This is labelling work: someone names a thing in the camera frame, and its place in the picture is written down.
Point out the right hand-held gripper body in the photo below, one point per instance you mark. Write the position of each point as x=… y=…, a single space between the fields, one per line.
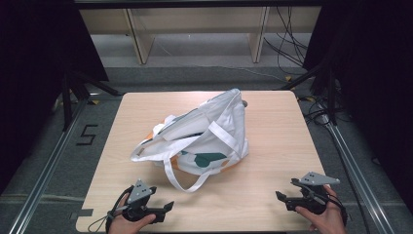
x=311 y=191

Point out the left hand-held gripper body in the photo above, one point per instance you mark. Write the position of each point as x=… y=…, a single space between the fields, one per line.
x=139 y=198

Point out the white tote bag green print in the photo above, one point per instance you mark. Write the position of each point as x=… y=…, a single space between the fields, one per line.
x=198 y=136

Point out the person's left hand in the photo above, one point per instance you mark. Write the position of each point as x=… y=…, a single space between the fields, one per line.
x=126 y=226

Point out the person's right hand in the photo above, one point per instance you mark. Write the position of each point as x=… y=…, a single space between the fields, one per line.
x=326 y=221

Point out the grey tape strip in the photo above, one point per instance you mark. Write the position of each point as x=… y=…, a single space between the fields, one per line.
x=81 y=214

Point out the yellow tape piece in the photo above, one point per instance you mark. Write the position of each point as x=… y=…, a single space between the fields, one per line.
x=94 y=102
x=309 y=98
x=288 y=78

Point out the small grey object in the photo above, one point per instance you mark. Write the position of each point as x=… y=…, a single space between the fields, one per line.
x=245 y=104

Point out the black metal stand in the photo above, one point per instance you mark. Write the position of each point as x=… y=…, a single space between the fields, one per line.
x=329 y=91
x=69 y=97

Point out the dark curtain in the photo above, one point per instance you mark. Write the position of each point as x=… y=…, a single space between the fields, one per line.
x=373 y=81
x=35 y=65

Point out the aluminium floor rail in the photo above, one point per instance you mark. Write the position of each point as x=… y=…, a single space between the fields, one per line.
x=42 y=175
x=357 y=175

